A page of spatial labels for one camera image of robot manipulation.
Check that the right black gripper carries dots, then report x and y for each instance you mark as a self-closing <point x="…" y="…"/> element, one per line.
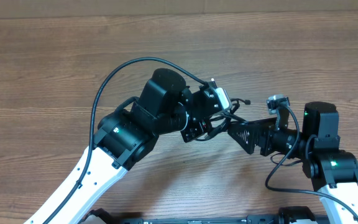
<point x="253" y="134"/>

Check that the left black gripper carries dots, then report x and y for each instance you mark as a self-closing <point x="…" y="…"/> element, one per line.
<point x="198" y="129"/>

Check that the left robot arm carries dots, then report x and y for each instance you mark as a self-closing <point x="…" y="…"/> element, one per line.
<point x="127" y="135"/>

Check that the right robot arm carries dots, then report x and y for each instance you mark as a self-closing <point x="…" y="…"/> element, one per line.
<point x="315" y="144"/>

